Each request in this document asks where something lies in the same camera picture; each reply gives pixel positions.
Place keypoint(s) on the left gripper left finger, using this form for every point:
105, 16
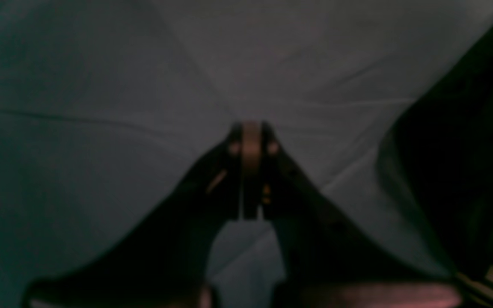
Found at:
162, 262

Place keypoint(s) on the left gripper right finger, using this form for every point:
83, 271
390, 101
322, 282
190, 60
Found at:
329, 262

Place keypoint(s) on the black T-shirt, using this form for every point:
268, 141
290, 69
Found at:
437, 163

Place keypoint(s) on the blue table cloth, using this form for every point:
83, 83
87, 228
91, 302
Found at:
104, 105

